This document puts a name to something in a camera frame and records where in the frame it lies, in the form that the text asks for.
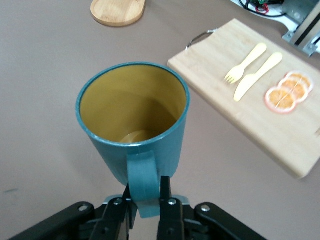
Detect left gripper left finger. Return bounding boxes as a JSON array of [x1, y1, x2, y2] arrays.
[[9, 182, 138, 240]]

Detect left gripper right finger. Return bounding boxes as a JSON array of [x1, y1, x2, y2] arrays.
[[156, 176, 267, 240]]

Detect teal cup yellow inside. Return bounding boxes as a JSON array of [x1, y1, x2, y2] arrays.
[[75, 62, 191, 219]]

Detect wooden mug rack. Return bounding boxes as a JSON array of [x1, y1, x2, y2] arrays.
[[90, 0, 146, 28]]

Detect yellow plastic knife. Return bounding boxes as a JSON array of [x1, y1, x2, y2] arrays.
[[233, 51, 283, 102]]

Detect toy orange slice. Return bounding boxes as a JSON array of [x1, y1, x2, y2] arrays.
[[277, 77, 310, 103], [264, 86, 296, 115], [284, 71, 314, 93]]

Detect yellow plastic fork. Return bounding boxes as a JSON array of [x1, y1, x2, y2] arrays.
[[224, 43, 268, 85]]

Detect bamboo cutting board metal handle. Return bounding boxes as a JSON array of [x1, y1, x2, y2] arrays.
[[167, 18, 320, 180]]

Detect black cable along edge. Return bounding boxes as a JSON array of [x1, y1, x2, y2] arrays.
[[237, 0, 286, 18]]

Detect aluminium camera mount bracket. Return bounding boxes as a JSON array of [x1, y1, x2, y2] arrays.
[[282, 0, 320, 57]]

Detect red cable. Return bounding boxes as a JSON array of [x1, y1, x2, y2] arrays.
[[254, 3, 270, 14]]

